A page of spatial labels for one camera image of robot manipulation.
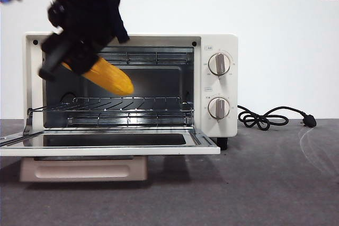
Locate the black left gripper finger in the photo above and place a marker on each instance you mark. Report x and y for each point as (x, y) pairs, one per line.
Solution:
(83, 60)
(53, 56)

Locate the yellow corn cob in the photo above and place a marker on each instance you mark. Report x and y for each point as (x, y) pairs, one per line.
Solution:
(114, 80)

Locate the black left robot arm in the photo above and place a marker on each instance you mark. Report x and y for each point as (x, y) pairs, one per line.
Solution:
(87, 3)

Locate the beige round oven knob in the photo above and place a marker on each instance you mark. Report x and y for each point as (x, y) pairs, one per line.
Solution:
(219, 64)
(219, 108)

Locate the white Toshiba toaster oven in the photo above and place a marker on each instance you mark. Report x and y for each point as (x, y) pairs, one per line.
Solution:
(219, 85)

